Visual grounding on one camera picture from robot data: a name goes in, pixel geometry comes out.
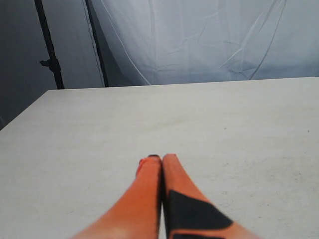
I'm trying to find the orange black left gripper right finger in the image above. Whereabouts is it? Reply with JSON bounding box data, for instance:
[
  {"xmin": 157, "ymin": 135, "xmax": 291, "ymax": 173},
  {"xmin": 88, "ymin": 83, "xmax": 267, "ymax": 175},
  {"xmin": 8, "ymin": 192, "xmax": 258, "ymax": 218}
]
[{"xmin": 162, "ymin": 154, "xmax": 259, "ymax": 239}]

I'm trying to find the black stand pole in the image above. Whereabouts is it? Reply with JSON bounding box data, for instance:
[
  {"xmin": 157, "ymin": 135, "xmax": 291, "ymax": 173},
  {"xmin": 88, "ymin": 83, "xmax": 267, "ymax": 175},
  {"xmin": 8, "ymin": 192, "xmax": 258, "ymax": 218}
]
[{"xmin": 34, "ymin": 0, "xmax": 65, "ymax": 90}]

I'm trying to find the white backdrop cloth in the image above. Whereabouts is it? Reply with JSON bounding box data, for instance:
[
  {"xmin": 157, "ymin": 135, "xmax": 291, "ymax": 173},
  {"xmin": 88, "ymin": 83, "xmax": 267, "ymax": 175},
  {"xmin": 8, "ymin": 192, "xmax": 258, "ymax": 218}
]
[{"xmin": 90, "ymin": 0, "xmax": 319, "ymax": 86}]

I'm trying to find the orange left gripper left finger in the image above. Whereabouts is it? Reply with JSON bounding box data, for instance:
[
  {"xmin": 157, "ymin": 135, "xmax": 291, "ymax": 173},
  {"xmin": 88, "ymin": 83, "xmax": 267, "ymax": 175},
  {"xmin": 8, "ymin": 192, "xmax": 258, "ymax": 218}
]
[{"xmin": 73, "ymin": 155, "xmax": 161, "ymax": 239}]

